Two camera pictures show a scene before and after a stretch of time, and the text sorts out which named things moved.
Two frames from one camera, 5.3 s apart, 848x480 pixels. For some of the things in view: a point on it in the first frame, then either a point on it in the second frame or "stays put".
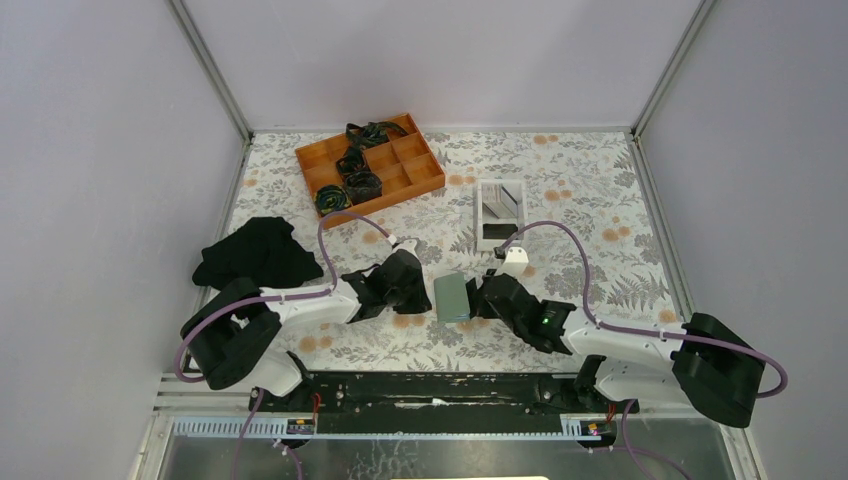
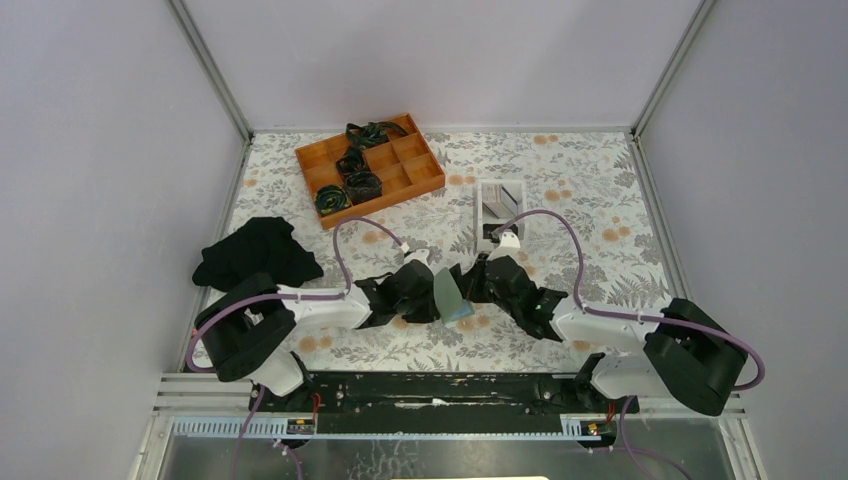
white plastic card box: x=500 y=209 stays put
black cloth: x=265 y=249 stays put
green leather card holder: x=451 y=297 stays put
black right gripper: x=482 y=306 -> x=470 y=282
